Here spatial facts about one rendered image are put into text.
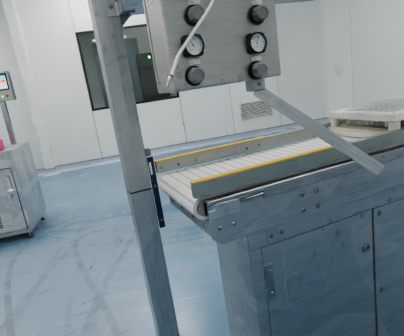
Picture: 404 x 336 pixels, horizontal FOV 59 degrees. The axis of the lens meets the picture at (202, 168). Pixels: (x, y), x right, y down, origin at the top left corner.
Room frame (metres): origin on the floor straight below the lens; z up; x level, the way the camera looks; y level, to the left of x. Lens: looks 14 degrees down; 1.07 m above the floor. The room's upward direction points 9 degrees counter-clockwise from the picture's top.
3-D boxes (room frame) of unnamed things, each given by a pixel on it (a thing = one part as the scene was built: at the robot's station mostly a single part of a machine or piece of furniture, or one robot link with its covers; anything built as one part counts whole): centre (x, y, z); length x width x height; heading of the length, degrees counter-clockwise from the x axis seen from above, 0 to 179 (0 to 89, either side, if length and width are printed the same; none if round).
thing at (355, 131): (1.04, -0.57, 0.86); 0.24 x 0.24 x 0.02; 20
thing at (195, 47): (0.63, -0.02, 1.13); 0.04 x 0.01 x 0.04; 111
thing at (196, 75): (0.63, -0.01, 1.09); 0.03 x 0.02 x 0.04; 111
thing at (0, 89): (3.20, 1.63, 1.07); 0.23 x 0.10 x 0.62; 100
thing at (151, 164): (0.92, 0.13, 0.80); 0.02 x 0.01 x 0.20; 111
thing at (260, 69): (0.67, -0.13, 1.08); 0.03 x 0.03 x 0.04; 21
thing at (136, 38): (5.79, 0.87, 1.43); 1.38 x 0.01 x 1.16; 100
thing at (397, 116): (1.04, -0.57, 0.91); 0.25 x 0.24 x 0.02; 20
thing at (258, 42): (0.68, -0.13, 1.12); 0.04 x 0.01 x 0.04; 111
